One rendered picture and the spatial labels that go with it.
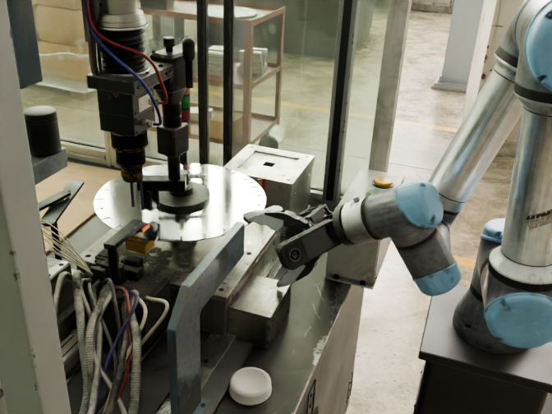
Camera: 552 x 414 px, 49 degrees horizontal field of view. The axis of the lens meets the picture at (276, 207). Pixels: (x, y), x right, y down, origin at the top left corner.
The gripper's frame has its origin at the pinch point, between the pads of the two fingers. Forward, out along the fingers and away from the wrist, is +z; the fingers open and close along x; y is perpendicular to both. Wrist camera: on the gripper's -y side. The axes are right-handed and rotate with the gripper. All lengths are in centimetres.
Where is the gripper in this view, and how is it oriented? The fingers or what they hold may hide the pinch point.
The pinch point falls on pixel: (257, 252)
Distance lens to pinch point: 113.8
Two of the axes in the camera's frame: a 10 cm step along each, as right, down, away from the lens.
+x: -4.2, -8.9, -1.6
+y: 5.0, -3.8, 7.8
